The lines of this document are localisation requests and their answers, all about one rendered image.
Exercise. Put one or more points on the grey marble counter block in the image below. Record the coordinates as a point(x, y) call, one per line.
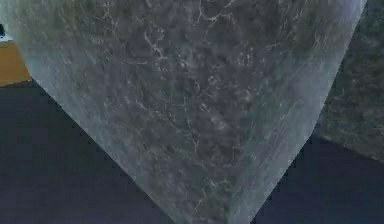
point(186, 100)

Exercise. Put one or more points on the orange wooden cabinet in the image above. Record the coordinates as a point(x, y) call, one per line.
point(11, 63)

